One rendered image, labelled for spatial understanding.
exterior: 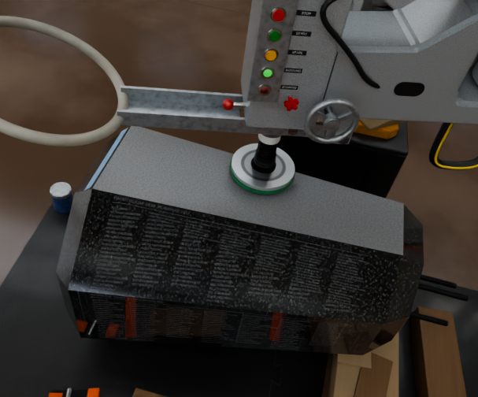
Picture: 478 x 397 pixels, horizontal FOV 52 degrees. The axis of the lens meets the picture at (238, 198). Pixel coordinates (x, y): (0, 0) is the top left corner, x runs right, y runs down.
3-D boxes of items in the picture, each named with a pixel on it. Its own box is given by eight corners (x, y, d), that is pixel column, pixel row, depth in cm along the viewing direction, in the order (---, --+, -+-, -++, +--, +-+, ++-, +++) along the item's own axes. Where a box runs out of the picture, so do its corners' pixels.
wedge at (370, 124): (392, 107, 212) (396, 98, 208) (407, 121, 206) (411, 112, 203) (354, 116, 204) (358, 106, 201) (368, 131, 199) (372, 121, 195)
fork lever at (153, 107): (339, 107, 161) (344, 94, 157) (353, 147, 148) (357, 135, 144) (122, 91, 151) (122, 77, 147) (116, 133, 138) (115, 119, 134)
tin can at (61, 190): (65, 217, 248) (61, 199, 239) (50, 208, 250) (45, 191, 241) (78, 204, 255) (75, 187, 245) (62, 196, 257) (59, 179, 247)
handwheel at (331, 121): (344, 124, 144) (359, 81, 133) (351, 147, 138) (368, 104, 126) (294, 121, 142) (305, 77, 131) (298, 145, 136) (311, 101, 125)
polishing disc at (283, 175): (287, 198, 157) (288, 194, 156) (224, 180, 159) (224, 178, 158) (298, 154, 171) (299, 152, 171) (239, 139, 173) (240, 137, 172)
